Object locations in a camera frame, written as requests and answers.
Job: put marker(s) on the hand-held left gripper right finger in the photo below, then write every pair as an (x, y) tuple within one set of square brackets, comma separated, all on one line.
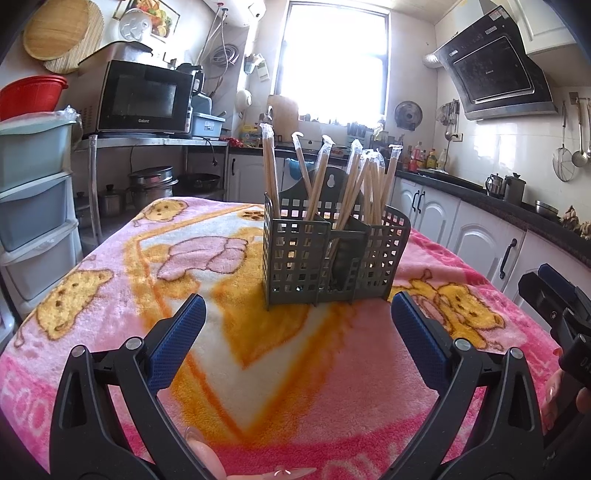
[(420, 337)]

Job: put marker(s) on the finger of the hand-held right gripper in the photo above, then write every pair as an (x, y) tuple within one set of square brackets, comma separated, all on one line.
[(540, 297), (561, 286)]

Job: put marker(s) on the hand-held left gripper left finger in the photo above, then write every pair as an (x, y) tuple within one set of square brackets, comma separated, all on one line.
[(178, 341)]

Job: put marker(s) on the grey plastic utensil holder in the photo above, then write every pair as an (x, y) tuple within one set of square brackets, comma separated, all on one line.
[(295, 258)]

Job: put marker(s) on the bunch of bamboo chopsticks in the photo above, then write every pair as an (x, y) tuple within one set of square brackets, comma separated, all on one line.
[(270, 161)]

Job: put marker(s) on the person's right hand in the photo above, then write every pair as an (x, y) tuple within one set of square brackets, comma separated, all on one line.
[(554, 397)]

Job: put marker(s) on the person's left hand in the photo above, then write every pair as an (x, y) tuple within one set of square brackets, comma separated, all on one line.
[(207, 457)]

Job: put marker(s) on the ginger roots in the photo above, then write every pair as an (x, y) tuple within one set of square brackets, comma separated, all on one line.
[(575, 226)]

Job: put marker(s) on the pink printed bear blanket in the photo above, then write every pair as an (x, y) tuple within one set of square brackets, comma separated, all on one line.
[(115, 286)]

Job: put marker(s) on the white kitchen base cabinets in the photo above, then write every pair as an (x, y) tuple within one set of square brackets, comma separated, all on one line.
[(475, 230)]

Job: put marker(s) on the steel lidded jug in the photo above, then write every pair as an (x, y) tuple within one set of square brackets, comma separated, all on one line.
[(515, 190)]

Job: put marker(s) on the small steel kettle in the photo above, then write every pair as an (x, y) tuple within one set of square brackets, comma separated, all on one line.
[(494, 187)]

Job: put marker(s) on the black kitchen countertop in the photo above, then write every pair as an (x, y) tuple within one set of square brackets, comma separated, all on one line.
[(475, 191)]

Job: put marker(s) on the hanging steel ladle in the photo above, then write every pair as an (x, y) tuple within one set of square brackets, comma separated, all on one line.
[(579, 158)]

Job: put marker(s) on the small lidded steel pot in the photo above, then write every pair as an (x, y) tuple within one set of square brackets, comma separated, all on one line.
[(111, 202)]

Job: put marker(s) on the stacked steel pots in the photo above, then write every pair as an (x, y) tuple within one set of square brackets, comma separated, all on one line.
[(152, 187)]

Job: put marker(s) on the black wok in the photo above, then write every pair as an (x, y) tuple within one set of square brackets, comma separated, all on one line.
[(198, 182)]

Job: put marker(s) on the row of condiment bottles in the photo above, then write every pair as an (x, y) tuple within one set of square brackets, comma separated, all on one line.
[(427, 159)]

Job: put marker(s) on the blue plastic drawer tower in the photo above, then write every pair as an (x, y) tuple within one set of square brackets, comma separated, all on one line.
[(32, 207)]

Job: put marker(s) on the hanging kitchen tools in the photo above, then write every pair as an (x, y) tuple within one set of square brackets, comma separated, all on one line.
[(448, 117)]

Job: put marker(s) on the metal shelf table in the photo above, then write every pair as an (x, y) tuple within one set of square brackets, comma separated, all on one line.
[(138, 141)]

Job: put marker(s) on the red packet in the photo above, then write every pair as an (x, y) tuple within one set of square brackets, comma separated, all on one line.
[(235, 143)]

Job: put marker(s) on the blue hanging plastic basket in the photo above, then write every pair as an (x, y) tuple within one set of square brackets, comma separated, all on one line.
[(292, 168)]

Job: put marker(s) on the knife block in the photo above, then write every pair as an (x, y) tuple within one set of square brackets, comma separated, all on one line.
[(358, 134)]

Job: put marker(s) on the yellow packet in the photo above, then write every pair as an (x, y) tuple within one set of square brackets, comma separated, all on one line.
[(250, 136)]

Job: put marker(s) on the light blue plastic crate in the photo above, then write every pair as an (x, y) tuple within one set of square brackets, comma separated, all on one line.
[(207, 125)]

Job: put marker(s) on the black range hood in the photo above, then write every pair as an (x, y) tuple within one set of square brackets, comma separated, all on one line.
[(494, 74)]

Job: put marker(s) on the grey small appliance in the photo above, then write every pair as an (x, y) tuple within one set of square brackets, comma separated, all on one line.
[(202, 102)]

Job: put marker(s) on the black microwave oven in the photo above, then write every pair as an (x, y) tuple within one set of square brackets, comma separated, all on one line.
[(138, 99)]

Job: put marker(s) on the beige cutting board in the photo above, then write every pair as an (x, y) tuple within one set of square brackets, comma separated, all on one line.
[(284, 113)]

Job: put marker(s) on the white upper cabinet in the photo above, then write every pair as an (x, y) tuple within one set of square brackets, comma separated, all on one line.
[(545, 23)]

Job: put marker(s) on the black electric kettle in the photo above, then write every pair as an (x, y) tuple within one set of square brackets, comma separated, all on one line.
[(190, 76)]

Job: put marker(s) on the red plastic basin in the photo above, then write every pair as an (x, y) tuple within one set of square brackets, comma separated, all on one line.
[(32, 94)]

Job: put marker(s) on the kitchen window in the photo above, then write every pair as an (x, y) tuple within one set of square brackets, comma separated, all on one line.
[(332, 60)]

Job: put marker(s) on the round woven straw mat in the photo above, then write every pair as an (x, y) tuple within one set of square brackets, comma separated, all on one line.
[(92, 50)]

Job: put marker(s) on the white perforated plate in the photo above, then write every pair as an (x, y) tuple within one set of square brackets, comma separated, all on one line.
[(135, 25)]

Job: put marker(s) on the white water heater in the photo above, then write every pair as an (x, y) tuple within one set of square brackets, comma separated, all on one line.
[(235, 11)]

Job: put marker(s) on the round bamboo tray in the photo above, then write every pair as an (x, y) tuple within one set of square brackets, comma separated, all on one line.
[(55, 27)]

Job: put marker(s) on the white wall socket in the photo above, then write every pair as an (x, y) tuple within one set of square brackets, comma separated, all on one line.
[(456, 137)]

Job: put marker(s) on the small wall fan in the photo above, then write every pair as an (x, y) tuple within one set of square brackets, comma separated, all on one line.
[(408, 115)]

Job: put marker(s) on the white round wall holder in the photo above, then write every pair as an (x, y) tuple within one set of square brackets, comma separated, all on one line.
[(244, 99)]

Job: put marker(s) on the silver exhaust duct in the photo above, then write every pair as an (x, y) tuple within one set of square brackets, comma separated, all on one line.
[(433, 61)]

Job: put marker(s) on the fruit wall picture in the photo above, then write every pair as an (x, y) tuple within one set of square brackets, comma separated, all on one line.
[(164, 21)]

